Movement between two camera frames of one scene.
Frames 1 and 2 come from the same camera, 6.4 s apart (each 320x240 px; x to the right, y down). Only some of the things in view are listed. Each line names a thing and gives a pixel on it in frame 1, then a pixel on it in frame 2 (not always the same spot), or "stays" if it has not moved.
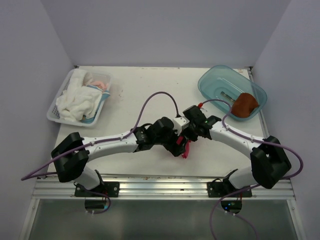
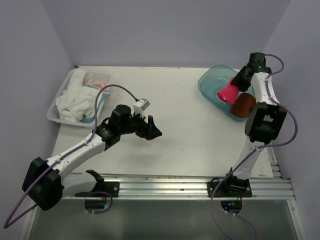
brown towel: x=243 y=105 stays
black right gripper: x=193 y=137 -> x=236 y=81
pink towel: x=179 y=140 -> x=229 y=93
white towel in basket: x=77 y=102 stays
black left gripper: x=173 y=147 -> x=147 y=130
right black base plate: x=219 y=189 stays
